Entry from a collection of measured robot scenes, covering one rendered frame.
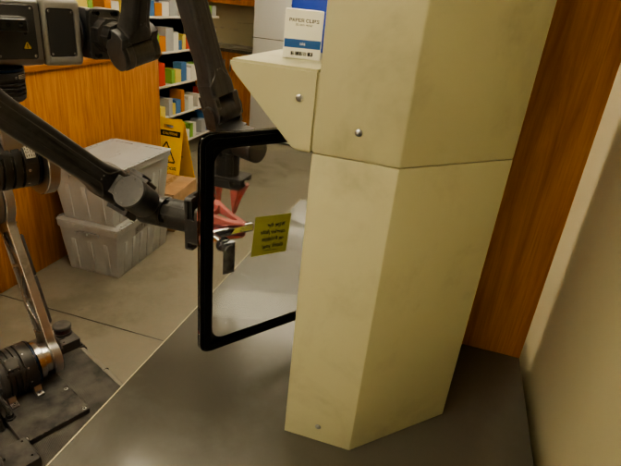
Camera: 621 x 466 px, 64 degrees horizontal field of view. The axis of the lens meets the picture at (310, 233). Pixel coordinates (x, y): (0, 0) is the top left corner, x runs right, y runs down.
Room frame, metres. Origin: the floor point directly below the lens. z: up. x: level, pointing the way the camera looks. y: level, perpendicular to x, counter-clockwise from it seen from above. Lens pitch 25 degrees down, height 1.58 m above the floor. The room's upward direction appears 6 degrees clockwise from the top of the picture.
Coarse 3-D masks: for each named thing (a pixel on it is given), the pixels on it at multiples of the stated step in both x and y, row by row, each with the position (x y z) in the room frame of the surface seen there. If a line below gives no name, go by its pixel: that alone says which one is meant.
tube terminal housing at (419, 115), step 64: (384, 0) 0.59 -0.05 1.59; (448, 0) 0.59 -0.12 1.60; (512, 0) 0.64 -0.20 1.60; (384, 64) 0.59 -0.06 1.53; (448, 64) 0.60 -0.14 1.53; (512, 64) 0.65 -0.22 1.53; (320, 128) 0.60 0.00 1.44; (384, 128) 0.58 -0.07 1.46; (448, 128) 0.61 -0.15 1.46; (512, 128) 0.67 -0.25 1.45; (320, 192) 0.60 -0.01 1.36; (384, 192) 0.58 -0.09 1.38; (448, 192) 0.62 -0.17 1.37; (320, 256) 0.60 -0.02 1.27; (384, 256) 0.58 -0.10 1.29; (448, 256) 0.64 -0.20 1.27; (320, 320) 0.60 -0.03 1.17; (384, 320) 0.59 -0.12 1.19; (448, 320) 0.66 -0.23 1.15; (320, 384) 0.59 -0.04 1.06; (384, 384) 0.60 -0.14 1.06; (448, 384) 0.68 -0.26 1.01
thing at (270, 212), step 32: (224, 160) 0.73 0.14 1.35; (256, 160) 0.77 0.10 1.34; (288, 160) 0.81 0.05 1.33; (224, 192) 0.74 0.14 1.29; (256, 192) 0.77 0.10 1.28; (288, 192) 0.82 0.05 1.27; (224, 224) 0.74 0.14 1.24; (256, 224) 0.78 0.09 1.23; (288, 224) 0.82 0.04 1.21; (256, 256) 0.78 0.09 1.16; (288, 256) 0.83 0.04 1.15; (224, 288) 0.74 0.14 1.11; (256, 288) 0.78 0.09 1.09; (288, 288) 0.83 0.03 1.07; (224, 320) 0.74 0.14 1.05; (256, 320) 0.78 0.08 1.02
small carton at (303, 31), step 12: (288, 12) 0.70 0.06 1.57; (300, 12) 0.70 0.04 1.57; (312, 12) 0.70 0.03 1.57; (288, 24) 0.70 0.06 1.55; (300, 24) 0.70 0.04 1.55; (312, 24) 0.70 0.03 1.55; (288, 36) 0.70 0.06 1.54; (300, 36) 0.70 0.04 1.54; (312, 36) 0.70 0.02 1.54; (288, 48) 0.70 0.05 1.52; (300, 48) 0.70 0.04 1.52; (312, 48) 0.70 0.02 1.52
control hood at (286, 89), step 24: (240, 72) 0.63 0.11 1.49; (264, 72) 0.62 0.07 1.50; (288, 72) 0.61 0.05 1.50; (312, 72) 0.61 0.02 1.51; (264, 96) 0.62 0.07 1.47; (288, 96) 0.61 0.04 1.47; (312, 96) 0.61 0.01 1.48; (288, 120) 0.61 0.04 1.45; (312, 120) 0.61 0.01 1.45; (312, 144) 0.61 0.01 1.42
